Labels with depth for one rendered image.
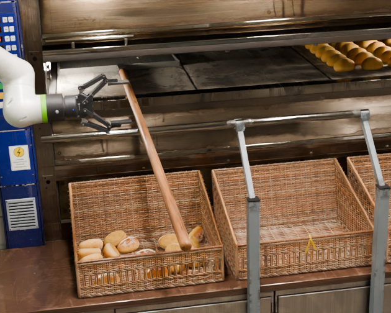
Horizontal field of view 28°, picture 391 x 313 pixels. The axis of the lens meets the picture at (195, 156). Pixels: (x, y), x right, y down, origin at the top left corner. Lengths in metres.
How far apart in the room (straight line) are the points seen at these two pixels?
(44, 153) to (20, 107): 0.72
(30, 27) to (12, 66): 0.56
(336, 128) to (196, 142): 0.61
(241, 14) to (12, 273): 1.36
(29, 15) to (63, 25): 0.13
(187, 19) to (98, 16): 0.35
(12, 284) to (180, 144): 0.88
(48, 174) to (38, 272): 0.41
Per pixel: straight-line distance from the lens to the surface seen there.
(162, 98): 3.18
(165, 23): 3.09
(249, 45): 3.03
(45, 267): 3.18
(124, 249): 3.18
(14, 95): 2.56
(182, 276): 2.94
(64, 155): 3.21
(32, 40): 3.10
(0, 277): 3.16
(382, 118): 3.45
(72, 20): 3.08
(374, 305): 3.09
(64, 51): 2.96
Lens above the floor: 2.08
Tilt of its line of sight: 21 degrees down
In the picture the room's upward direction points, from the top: 2 degrees counter-clockwise
